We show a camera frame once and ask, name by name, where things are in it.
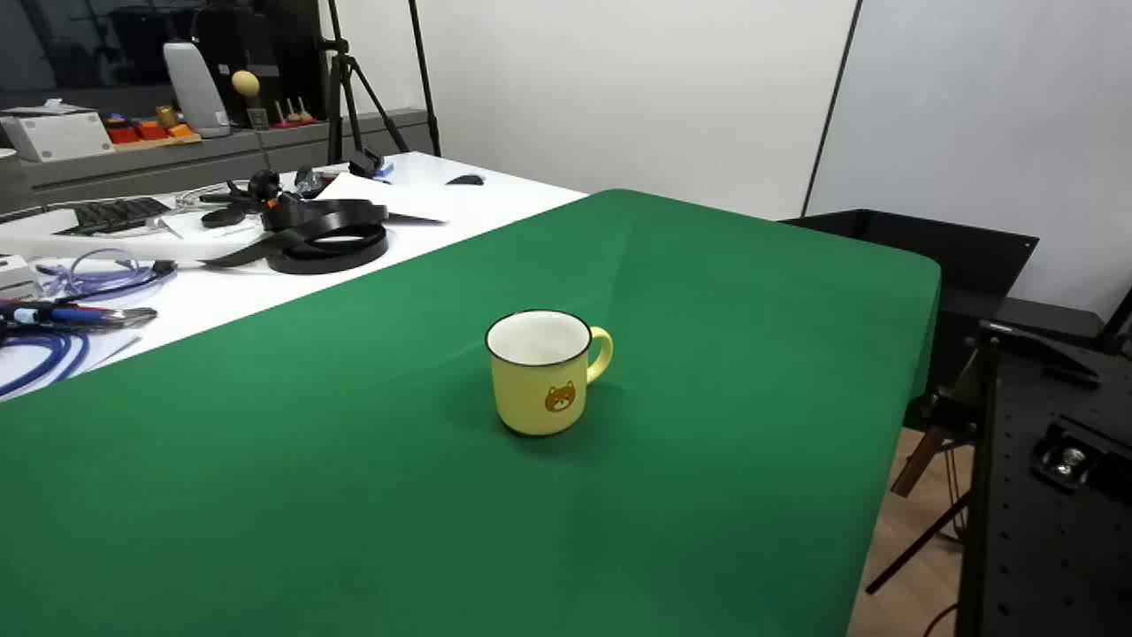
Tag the white table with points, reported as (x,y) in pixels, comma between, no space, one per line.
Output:
(179,161)

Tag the red small parts tray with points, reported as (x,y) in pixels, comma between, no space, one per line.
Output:
(145,129)

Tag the black camera tripod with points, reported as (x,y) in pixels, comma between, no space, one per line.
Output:
(337,106)

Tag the black breadboard table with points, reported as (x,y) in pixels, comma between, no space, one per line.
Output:
(1036,555)

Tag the black keyboard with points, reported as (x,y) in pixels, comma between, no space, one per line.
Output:
(118,215)

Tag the thin black stand pole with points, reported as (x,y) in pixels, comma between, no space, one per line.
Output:
(422,84)
(833,106)

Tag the yellow ball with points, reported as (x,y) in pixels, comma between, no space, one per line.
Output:
(246,84)

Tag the black gadget with arms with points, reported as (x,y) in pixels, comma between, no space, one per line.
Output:
(248,197)

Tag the black computer mouse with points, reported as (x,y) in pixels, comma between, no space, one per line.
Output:
(469,178)

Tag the black chair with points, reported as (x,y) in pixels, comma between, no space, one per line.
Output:
(942,254)

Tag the dark glass window panel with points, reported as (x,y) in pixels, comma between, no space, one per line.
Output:
(108,49)

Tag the black metal clamp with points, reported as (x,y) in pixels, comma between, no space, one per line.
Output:
(1080,459)

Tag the white paper sheet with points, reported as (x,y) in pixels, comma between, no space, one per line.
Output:
(353,188)

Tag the yellow enamel mug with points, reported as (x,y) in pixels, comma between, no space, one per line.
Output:
(536,395)

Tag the green table cloth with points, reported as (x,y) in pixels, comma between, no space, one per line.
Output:
(296,472)

